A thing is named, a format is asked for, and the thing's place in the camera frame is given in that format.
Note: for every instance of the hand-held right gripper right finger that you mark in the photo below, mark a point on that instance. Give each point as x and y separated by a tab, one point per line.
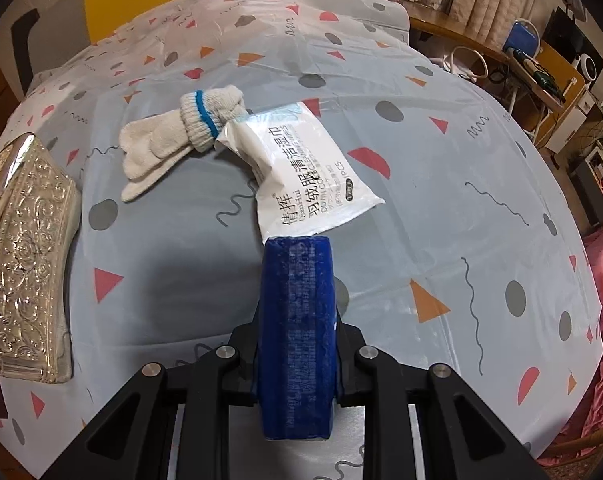
349	360

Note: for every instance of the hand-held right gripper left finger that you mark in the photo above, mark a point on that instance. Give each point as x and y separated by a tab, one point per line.
241	360

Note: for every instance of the blue tissue pack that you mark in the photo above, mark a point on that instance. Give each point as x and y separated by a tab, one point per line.
296	335

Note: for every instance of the patterned bed sheet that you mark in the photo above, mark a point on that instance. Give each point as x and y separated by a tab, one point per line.
431	210

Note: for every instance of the white wet wipes packet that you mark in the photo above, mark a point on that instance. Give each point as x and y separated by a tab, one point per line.
301	175

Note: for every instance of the gold embossed box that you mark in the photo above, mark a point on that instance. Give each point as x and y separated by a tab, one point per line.
26	260

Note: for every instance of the white knit gloves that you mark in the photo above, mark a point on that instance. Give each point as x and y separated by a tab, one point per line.
171	130

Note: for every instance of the pink blanket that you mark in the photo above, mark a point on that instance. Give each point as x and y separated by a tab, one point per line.
601	335

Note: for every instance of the white cabinet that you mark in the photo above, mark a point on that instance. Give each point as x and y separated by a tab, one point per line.
574	127

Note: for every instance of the wooden desk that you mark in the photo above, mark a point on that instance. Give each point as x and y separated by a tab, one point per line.
556	67

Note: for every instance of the white round device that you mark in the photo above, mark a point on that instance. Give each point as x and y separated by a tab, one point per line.
587	67

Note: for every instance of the black chair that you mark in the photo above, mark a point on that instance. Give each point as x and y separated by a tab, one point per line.
24	45

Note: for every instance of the black monitor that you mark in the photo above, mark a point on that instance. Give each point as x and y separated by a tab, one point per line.
569	35

